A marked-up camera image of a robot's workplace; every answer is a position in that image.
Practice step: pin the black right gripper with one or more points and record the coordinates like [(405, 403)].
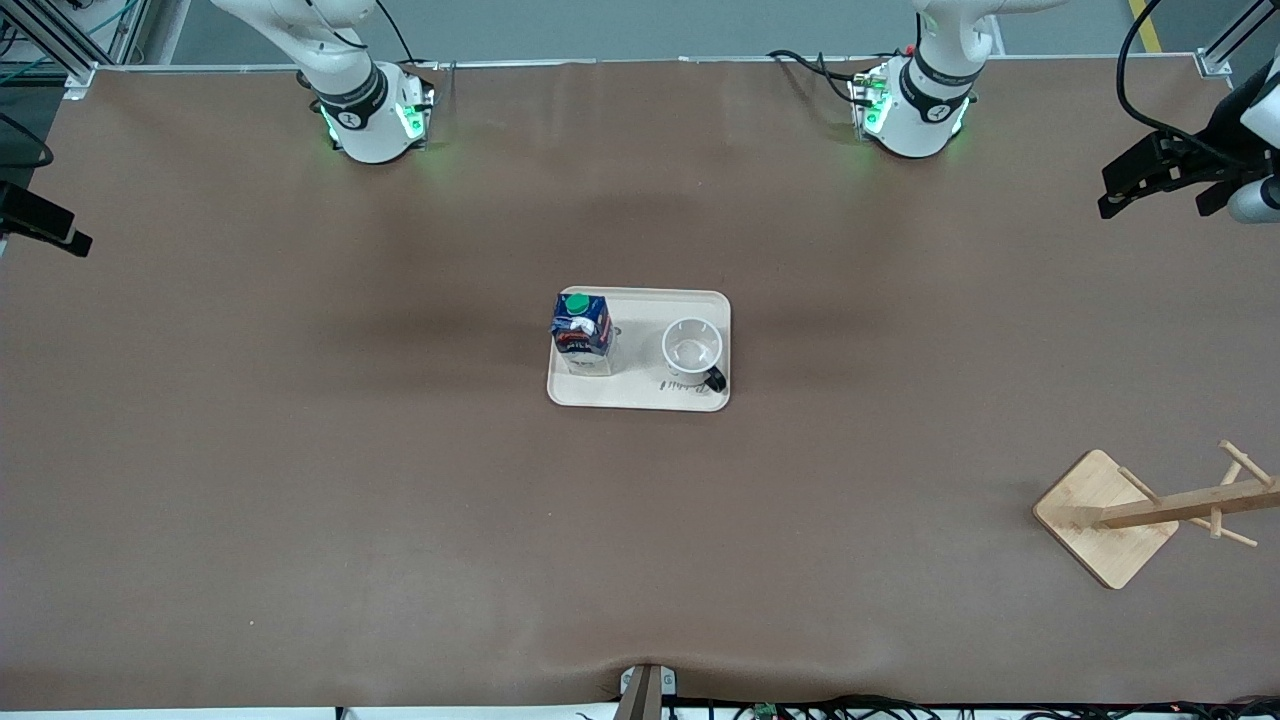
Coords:
[(30, 215)]

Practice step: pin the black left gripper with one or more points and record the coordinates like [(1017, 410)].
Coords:
[(1222, 130)]

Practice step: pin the wooden cup rack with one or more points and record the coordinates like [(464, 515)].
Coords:
[(1100, 510)]

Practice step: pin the cream rectangular tray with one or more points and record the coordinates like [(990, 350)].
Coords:
[(690, 395)]

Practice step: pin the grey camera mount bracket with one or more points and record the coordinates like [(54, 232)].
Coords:
[(646, 692)]

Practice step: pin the aluminium frame post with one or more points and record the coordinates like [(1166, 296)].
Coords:
[(50, 40), (1230, 45)]

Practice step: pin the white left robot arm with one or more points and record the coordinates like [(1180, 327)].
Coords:
[(930, 80)]

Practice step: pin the white round device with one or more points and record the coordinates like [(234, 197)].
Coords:
[(425, 100)]

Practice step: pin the grey base connector plate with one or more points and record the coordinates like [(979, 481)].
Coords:
[(868, 100)]

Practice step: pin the blue white milk carton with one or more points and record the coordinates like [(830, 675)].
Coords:
[(582, 335)]

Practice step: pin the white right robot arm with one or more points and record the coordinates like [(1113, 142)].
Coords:
[(345, 70)]

